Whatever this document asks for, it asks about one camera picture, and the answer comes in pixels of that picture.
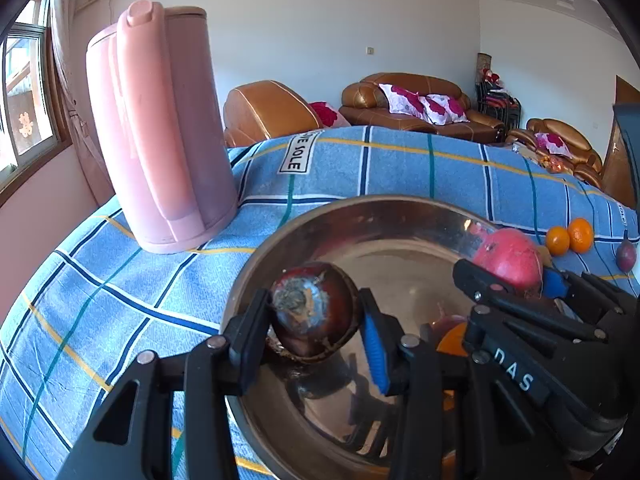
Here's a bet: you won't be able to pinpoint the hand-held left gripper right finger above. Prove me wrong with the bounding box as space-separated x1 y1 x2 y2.
357 287 571 480

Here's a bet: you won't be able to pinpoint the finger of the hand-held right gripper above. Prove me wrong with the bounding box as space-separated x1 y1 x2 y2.
452 259 608 346
541 267 640 331

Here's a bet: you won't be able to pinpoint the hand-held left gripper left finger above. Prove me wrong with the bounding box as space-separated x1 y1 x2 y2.
60 287 275 480

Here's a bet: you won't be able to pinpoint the red pomegranate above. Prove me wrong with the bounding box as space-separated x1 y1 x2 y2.
472 228 544 297

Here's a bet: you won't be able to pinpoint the small orange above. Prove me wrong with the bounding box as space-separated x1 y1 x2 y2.
545 226 571 256

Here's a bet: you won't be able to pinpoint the dark brown passion fruit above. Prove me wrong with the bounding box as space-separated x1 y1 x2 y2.
270 261 360 361

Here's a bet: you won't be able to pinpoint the purple passion fruit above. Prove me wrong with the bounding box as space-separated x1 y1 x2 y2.
616 230 640 273

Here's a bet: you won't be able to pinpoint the steel bowl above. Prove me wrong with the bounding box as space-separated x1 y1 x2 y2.
220 195 551 480

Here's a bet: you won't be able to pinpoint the pile of snacks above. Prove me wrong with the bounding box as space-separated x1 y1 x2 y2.
535 152 568 173

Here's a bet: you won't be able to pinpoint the brown wooden door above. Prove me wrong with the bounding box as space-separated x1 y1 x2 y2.
600 75 640 208

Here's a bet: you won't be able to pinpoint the wooden coffee table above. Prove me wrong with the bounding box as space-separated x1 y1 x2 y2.
505 141 568 173

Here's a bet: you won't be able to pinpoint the floral pillow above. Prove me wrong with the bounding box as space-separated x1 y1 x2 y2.
419 94 451 126
309 101 352 128
534 132 572 157
379 83 423 115
440 95 471 122

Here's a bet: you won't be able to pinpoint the black television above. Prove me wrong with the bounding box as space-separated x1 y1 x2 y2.
613 103 640 211

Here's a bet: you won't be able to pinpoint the tufted brown leather armchair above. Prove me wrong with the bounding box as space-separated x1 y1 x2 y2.
505 118 604 190

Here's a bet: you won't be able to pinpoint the blue plaid blanket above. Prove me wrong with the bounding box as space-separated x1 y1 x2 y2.
0 125 640 480

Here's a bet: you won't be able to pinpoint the stacked dark chairs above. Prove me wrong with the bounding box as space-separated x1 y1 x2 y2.
475 77 522 128

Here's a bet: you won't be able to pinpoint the brown leather three-seat sofa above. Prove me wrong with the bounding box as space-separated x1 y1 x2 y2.
339 72 507 143

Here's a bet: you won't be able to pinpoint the pink electric kettle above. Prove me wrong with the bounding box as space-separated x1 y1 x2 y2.
85 0 239 255

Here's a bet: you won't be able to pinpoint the plain brown leather armchair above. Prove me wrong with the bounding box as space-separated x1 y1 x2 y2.
223 80 326 148

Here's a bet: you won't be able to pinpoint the pink curtain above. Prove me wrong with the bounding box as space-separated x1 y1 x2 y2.
50 0 118 206

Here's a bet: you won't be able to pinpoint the window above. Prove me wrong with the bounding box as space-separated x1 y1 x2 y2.
0 0 73 181

